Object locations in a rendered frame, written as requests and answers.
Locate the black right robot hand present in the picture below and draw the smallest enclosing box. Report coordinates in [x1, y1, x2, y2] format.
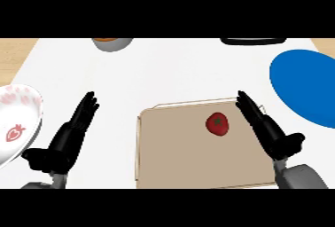
[235, 90, 306, 161]

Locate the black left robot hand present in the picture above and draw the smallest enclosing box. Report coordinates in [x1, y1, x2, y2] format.
[21, 90, 100, 176]

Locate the red tomato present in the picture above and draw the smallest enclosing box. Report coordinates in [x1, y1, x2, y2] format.
[204, 112, 230, 137]

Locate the white plate with strawberry print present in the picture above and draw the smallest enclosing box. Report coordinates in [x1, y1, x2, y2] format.
[0, 83, 44, 170]

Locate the beige tray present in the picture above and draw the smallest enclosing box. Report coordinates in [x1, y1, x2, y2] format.
[134, 97, 280, 190]

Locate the blue plate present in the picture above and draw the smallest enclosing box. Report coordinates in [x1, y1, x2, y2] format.
[269, 49, 335, 129]

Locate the white placemat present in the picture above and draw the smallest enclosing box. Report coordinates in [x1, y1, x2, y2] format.
[0, 37, 335, 190]

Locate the black flat object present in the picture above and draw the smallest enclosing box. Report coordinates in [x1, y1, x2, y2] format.
[218, 37, 288, 46]

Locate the grey bowl with orange content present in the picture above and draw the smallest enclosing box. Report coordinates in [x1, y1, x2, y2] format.
[90, 37, 133, 53]

